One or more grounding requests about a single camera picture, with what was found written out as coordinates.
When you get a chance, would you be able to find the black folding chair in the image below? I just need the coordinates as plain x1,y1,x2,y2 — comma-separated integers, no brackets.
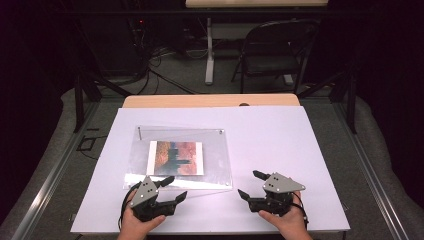
231,18,322,95

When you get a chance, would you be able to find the person's left hand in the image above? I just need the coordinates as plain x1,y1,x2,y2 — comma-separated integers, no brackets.
116,199,167,240

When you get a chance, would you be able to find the aluminium floor rail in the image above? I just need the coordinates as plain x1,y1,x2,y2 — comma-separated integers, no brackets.
332,99,402,240
10,99,102,240

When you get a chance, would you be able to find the bundle of floor cables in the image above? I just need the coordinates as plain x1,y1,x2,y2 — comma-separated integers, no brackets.
131,46,202,96

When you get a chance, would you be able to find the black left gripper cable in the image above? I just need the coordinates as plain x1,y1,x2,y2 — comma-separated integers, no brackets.
118,181,142,232

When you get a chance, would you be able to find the black metal stand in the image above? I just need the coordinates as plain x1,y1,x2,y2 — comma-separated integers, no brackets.
297,62,360,135
73,64,132,134

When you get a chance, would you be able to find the white board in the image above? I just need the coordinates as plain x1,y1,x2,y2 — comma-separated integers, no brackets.
70,105,351,235

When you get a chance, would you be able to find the dark equipment rack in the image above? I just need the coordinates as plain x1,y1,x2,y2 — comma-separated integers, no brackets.
79,13,152,77

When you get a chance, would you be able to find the clear acrylic photo frame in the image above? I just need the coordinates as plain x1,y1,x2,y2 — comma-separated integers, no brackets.
122,125,234,191

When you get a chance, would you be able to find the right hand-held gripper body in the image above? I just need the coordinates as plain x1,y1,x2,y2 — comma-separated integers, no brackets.
247,171,307,217

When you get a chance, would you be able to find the landscape painting print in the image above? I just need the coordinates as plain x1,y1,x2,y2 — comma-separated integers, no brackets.
146,140,205,177

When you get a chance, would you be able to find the wooden table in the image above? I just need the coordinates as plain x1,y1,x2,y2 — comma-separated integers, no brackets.
121,93,301,109

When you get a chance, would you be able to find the white desk leg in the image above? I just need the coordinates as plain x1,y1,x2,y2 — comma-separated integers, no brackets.
204,17,216,86

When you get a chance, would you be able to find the light wooden desk top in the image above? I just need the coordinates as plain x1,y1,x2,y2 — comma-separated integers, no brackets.
184,0,330,9

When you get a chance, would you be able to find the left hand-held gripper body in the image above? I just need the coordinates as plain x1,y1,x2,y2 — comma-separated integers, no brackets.
129,176,177,223

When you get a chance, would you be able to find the person's right hand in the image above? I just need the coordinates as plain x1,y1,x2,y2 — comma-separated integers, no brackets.
258,191,313,240

